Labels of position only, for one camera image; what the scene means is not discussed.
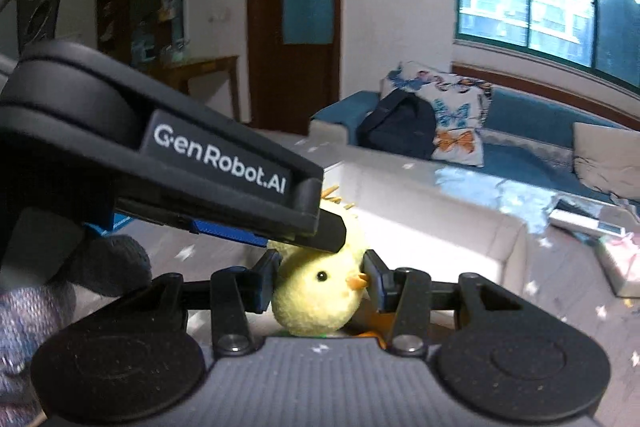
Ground yellow plush chick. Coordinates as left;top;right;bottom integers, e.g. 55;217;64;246
268;232;369;337

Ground grey knit gloved hand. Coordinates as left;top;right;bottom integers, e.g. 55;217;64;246
1;235;152;426

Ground white cardboard box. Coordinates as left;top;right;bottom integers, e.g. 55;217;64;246
323;161;527;295

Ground wooden side table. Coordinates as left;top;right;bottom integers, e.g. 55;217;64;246
154;55;241;121

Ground dark blue backpack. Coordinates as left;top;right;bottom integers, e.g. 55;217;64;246
356;89;436;160

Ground dark display shelf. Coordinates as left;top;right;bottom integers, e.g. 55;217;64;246
96;0;186;70

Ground butterfly print pillow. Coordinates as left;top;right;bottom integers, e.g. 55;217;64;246
381;61;494;167

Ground blue sofa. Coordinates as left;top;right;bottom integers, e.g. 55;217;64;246
309;86;620;202

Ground white remote control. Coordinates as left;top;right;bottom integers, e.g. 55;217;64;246
548;199;627;239

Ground pink white tissue pack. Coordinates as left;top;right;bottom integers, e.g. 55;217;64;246
596;233;640;299

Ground beige cushion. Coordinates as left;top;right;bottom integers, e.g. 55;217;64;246
574;122;640;200

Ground dark wooden door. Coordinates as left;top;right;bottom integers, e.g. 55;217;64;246
246;0;341;134

